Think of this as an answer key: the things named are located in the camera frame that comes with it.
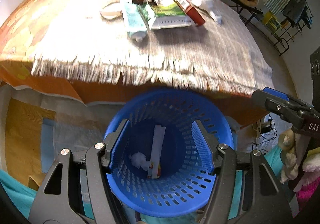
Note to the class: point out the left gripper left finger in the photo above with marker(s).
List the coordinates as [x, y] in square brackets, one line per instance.
[115, 144]

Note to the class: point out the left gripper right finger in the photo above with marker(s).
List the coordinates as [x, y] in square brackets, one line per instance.
[205, 144]

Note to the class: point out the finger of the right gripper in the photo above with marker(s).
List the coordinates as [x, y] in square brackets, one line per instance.
[285, 109]
[276, 93]

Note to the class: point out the green white milk pouch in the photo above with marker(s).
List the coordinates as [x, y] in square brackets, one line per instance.
[159, 17]

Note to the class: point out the blue plastic trash basket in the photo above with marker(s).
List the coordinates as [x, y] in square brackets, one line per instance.
[184, 184]

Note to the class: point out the white tissue in basket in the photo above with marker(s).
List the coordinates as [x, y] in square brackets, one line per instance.
[139, 161]

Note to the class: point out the white box in basket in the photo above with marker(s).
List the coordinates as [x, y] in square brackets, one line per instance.
[155, 158]

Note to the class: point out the plush toys pile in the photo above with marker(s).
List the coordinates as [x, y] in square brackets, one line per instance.
[300, 158]

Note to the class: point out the black metal rack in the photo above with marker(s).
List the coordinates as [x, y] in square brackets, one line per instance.
[284, 20]

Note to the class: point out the light blue tube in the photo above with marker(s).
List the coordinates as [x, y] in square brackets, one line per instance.
[134, 24]

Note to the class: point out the plaid fringed blanket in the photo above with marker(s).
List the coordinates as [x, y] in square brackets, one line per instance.
[80, 45]

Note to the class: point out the crumpled white tissue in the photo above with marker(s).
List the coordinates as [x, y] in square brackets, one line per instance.
[209, 7]

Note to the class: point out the red white long box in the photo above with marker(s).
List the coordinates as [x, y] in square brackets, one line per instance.
[191, 11]

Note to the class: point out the white rubber band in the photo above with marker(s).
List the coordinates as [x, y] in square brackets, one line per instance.
[111, 11]

